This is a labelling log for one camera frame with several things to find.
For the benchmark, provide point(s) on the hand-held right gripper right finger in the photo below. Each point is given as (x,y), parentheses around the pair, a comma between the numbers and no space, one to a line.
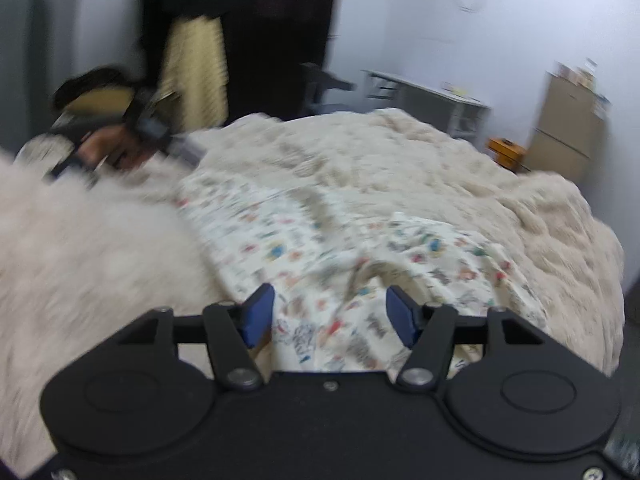
(402,317)

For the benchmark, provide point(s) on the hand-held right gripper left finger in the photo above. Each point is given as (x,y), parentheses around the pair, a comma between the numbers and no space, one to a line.
(257,312)

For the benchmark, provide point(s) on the white cartoon-print garment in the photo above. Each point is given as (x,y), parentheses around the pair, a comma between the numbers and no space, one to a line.
(320,270)

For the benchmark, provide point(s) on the person's left hand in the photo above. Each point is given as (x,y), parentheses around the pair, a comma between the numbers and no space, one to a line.
(107,147)

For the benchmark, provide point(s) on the yellow striped hanging cloth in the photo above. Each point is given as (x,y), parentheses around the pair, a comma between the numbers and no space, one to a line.
(195,70)

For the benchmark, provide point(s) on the dark wardrobe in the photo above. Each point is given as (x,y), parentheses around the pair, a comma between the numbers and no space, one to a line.
(260,25)

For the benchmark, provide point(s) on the cream fluffy blanket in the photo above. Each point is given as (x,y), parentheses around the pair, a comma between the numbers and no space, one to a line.
(380,160)

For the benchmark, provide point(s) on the dark office chair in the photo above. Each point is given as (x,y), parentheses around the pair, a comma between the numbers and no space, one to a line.
(322,90)

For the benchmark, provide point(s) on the orange box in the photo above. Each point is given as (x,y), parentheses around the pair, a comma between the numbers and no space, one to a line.
(506,152)

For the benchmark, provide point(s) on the grey desk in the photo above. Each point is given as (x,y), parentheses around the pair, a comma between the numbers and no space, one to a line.
(425,100)

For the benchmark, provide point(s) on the brown refrigerator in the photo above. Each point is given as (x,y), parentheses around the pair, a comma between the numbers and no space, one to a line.
(567,120)

